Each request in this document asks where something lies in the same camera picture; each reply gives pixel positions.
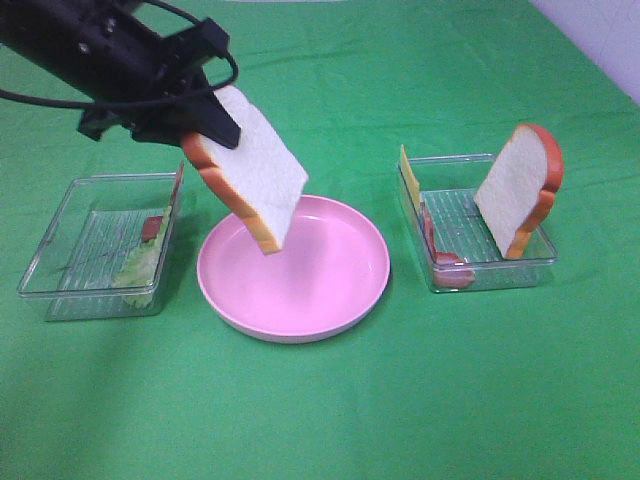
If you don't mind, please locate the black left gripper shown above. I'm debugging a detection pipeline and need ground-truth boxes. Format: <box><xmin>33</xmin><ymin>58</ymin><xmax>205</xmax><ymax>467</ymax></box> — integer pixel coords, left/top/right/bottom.
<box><xmin>78</xmin><ymin>17</ymin><xmax>241</xmax><ymax>149</ymax></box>

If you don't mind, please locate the toast bread slice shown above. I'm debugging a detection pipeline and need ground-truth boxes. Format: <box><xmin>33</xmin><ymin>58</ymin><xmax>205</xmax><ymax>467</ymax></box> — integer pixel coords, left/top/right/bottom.
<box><xmin>182</xmin><ymin>86</ymin><xmax>309</xmax><ymax>254</ymax></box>
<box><xmin>474</xmin><ymin>124</ymin><xmax>564</xmax><ymax>259</ymax></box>

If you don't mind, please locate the bacon strip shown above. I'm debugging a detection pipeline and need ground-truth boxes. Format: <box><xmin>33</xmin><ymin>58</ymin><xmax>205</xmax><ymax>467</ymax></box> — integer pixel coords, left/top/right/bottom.
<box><xmin>420</xmin><ymin>201</ymin><xmax>475</xmax><ymax>290</ymax></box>
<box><xmin>141</xmin><ymin>161</ymin><xmax>186</xmax><ymax>243</ymax></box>

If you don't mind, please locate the green lettuce leaf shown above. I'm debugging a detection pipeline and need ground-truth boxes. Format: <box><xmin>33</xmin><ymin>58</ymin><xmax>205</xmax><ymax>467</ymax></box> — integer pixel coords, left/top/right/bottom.
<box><xmin>112</xmin><ymin>218</ymin><xmax>170</xmax><ymax>288</ymax></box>

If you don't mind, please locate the yellow cheese slice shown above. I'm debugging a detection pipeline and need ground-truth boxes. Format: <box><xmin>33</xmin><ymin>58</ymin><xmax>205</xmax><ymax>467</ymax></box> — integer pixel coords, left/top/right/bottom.
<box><xmin>400</xmin><ymin>144</ymin><xmax>421</xmax><ymax>211</ymax></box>

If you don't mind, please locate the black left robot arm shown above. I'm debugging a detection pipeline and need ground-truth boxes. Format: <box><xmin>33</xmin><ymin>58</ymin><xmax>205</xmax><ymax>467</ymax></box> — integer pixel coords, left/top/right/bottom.
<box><xmin>1</xmin><ymin>1</ymin><xmax>241</xmax><ymax>149</ymax></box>

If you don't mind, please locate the clear plastic box left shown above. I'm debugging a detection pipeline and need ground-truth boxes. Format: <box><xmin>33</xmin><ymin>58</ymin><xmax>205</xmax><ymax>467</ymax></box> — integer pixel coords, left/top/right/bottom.
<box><xmin>17</xmin><ymin>171</ymin><xmax>182</xmax><ymax>322</ymax></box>

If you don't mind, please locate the clear plastic box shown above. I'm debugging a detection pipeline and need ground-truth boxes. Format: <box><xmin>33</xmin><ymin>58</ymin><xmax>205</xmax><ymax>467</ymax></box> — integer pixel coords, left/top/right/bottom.
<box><xmin>17</xmin><ymin>171</ymin><xmax>182</xmax><ymax>322</ymax></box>
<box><xmin>397</xmin><ymin>153</ymin><xmax>557</xmax><ymax>293</ymax></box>

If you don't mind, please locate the pink round plate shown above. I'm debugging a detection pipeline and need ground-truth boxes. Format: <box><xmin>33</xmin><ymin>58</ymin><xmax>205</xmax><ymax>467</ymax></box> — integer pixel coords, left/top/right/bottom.
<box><xmin>197</xmin><ymin>195</ymin><xmax>391</xmax><ymax>344</ymax></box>

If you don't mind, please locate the clear plastic box right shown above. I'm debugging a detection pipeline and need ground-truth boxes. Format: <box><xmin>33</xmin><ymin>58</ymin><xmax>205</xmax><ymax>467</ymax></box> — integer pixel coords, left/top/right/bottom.
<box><xmin>397</xmin><ymin>153</ymin><xmax>557</xmax><ymax>293</ymax></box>

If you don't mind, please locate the green tablecloth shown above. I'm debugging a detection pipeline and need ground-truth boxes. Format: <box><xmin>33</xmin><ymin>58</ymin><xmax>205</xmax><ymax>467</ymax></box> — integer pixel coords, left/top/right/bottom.
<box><xmin>1</xmin><ymin>1</ymin><xmax>639</xmax><ymax>479</ymax></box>

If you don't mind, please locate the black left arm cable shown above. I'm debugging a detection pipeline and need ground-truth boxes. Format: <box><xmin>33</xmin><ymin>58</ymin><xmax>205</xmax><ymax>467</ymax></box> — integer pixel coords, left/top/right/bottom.
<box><xmin>0</xmin><ymin>0</ymin><xmax>240</xmax><ymax>110</ymax></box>

